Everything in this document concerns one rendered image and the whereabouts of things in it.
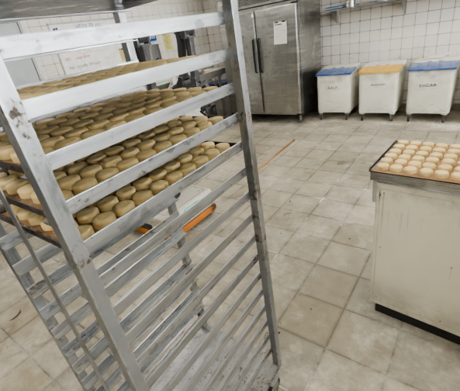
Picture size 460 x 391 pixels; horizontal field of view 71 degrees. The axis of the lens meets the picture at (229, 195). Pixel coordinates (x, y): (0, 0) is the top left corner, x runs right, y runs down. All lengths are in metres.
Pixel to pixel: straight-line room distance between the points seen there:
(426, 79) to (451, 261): 3.68
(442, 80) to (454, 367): 3.83
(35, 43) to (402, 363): 1.89
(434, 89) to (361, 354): 3.93
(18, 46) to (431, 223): 1.55
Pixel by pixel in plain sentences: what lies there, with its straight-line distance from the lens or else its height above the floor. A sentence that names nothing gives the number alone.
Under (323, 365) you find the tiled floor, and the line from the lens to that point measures 1.90.
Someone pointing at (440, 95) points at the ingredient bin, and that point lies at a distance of 5.19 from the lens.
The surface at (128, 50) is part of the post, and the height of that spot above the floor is 1.55.
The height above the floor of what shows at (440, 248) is 0.57.
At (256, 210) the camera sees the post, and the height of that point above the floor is 0.99.
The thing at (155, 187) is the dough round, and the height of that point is 1.24.
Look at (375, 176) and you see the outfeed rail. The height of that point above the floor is 0.86.
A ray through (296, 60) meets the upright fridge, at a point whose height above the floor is 0.98.
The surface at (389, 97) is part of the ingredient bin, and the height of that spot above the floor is 0.35.
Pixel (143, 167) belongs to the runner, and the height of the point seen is 1.32.
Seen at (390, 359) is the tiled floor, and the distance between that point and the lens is 1.96.
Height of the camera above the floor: 1.57
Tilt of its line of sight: 27 degrees down
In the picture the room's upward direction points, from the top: 10 degrees counter-clockwise
